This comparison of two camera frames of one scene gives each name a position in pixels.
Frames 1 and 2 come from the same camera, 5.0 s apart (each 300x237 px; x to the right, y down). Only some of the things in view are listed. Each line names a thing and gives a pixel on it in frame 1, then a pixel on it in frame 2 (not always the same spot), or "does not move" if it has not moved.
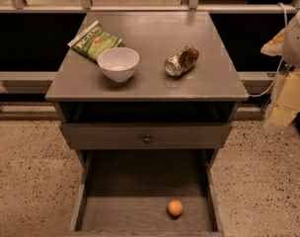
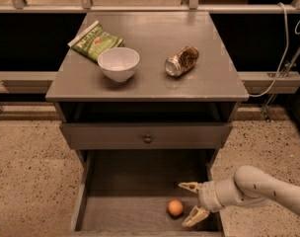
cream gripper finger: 293,96 to 197,215
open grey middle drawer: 126,193 does not move
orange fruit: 175,207 does not move
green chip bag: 94,40 does not move
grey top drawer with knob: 145,135 does not move
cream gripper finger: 274,47 to 191,186
